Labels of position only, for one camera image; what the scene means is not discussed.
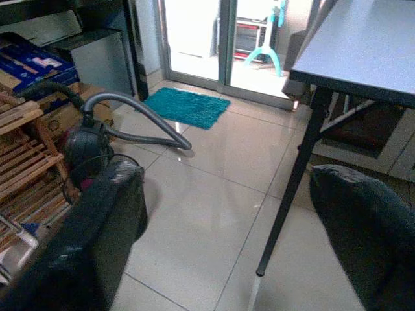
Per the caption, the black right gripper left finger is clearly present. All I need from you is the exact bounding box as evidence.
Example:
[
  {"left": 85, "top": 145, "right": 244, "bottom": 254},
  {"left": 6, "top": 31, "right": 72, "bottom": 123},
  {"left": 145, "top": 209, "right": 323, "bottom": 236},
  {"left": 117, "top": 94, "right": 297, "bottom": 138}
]
[{"left": 0, "top": 161, "right": 149, "bottom": 311}]

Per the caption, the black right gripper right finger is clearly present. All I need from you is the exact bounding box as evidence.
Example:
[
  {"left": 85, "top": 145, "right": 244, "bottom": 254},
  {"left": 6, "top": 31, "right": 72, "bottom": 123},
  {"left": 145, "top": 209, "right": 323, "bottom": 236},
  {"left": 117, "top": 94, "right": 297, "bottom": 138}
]
[{"left": 309, "top": 164, "right": 415, "bottom": 311}]

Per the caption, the teal shaggy floor mat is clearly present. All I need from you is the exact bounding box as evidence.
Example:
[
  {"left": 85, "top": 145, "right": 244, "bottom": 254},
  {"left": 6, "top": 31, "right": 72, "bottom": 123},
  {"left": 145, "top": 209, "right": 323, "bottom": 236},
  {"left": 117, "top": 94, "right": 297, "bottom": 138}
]
[{"left": 135, "top": 87, "right": 231, "bottom": 131}]

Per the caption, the grey vacuum cleaner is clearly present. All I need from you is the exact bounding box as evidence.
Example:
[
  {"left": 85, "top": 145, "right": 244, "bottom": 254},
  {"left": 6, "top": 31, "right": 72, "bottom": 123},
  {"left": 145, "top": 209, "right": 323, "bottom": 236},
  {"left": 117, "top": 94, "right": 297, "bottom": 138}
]
[{"left": 61, "top": 109, "right": 145, "bottom": 192}]

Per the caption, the wooden slatted rack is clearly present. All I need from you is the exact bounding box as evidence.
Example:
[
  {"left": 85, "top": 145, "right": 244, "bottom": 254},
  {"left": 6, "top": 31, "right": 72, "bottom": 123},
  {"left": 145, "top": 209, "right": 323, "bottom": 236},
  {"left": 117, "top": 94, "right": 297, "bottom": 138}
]
[{"left": 0, "top": 93, "right": 80, "bottom": 257}]

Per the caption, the brown cardboard box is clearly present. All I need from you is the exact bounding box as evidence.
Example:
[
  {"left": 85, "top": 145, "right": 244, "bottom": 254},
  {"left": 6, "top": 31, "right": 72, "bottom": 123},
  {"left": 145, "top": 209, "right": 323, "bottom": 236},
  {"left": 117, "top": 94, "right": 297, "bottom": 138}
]
[{"left": 35, "top": 82, "right": 115, "bottom": 143}]

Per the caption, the blue printed cardboard box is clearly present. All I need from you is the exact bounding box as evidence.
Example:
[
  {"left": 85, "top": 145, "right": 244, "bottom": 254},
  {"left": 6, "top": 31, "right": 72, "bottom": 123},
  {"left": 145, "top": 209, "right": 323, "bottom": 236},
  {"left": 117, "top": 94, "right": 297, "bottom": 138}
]
[{"left": 0, "top": 31, "right": 80, "bottom": 95}]

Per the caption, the grey folding table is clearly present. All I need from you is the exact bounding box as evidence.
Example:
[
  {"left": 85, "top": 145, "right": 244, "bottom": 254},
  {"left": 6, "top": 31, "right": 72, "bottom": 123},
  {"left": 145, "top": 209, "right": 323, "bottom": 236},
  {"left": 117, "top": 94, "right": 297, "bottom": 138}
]
[{"left": 255, "top": 0, "right": 415, "bottom": 277}]

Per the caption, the black shelf unit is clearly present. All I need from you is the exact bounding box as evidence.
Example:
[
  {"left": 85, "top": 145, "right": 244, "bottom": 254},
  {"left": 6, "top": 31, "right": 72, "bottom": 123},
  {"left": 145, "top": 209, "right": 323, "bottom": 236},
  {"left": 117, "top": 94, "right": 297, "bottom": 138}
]
[{"left": 0, "top": 0, "right": 150, "bottom": 102}]

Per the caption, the teal stand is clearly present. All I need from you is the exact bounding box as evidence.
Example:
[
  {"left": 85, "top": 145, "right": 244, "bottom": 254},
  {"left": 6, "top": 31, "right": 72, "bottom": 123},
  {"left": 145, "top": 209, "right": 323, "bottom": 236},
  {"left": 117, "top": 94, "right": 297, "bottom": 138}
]
[{"left": 243, "top": 0, "right": 289, "bottom": 78}]

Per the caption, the red and white toaster oven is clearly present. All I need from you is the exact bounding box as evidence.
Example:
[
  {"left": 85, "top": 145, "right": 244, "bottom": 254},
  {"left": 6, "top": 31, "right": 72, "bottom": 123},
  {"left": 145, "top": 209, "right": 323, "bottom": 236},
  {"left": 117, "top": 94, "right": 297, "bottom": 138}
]
[{"left": 233, "top": 17, "right": 276, "bottom": 62}]

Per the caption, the glass sliding door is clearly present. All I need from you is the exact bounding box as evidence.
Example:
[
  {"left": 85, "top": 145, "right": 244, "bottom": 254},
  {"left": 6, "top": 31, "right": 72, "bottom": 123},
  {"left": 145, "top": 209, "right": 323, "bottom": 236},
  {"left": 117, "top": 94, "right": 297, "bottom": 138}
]
[{"left": 154, "top": 0, "right": 312, "bottom": 110}]

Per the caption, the grey vacuum hose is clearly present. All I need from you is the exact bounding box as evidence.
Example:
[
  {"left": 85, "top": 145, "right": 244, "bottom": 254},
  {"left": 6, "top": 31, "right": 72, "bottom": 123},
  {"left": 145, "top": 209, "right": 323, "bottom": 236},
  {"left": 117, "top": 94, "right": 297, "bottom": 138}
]
[{"left": 19, "top": 80, "right": 193, "bottom": 151}]

